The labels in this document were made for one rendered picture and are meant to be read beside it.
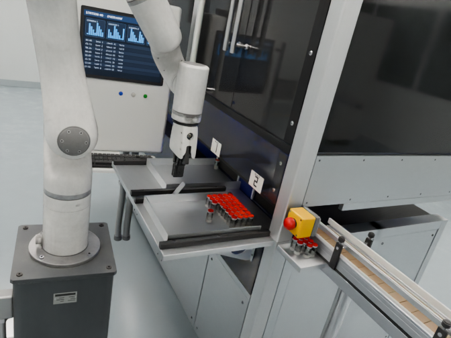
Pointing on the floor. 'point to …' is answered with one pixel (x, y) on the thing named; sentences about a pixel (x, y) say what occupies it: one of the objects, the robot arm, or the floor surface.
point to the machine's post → (303, 155)
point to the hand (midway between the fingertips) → (178, 170)
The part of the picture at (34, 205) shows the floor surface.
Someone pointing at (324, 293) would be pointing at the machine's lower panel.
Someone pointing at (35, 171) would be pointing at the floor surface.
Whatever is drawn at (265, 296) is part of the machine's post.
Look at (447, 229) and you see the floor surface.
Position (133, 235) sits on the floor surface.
